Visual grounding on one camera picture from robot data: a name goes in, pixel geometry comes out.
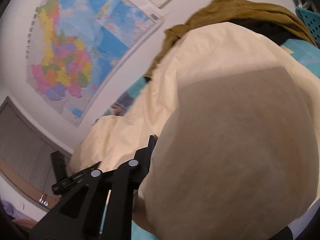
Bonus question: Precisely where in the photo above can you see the cream jacket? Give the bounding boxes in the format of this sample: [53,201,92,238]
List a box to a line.
[69,23,319,239]

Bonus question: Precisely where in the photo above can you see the grey wooden door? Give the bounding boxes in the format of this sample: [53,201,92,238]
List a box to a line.
[1,96,71,209]

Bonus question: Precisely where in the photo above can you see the olive brown garment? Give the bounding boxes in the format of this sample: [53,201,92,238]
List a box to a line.
[144,0,316,81]

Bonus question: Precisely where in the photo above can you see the teal grey bed sheet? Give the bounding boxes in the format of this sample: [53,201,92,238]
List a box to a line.
[105,38,319,239]

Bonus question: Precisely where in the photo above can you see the teal plastic storage rack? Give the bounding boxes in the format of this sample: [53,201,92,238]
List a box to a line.
[294,0,319,47]

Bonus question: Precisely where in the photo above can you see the colourful wall map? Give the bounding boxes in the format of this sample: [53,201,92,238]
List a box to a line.
[25,0,163,126]

